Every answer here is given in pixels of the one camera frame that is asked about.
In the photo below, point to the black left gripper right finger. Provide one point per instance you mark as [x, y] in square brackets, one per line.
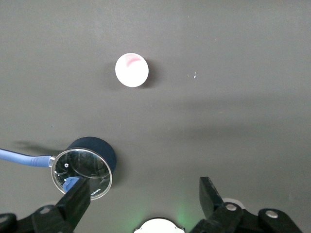
[209, 199]

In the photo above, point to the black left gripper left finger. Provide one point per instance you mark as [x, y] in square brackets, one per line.
[75, 199]

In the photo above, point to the pink plastic cup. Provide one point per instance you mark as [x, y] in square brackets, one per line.
[132, 72]

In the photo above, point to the glass saucepan lid blue knob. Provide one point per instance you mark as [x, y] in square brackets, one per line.
[73, 165]

